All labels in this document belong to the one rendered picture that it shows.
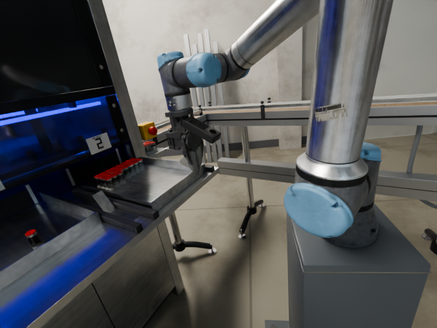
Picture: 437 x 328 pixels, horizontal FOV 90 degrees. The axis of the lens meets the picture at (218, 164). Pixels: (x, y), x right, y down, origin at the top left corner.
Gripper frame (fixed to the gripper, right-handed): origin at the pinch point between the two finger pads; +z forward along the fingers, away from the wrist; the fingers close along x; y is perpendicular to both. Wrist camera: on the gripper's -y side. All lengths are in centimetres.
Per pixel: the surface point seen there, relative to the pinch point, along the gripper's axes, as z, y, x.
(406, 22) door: -50, -87, -327
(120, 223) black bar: 1.8, 4.7, 27.8
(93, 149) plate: -9.2, 38.9, 9.9
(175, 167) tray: 3.1, 15.8, -5.7
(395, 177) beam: 37, -65, -84
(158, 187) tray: 3.4, 11.4, 8.3
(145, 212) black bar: 1.8, 1.9, 22.1
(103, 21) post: -52, 39, -11
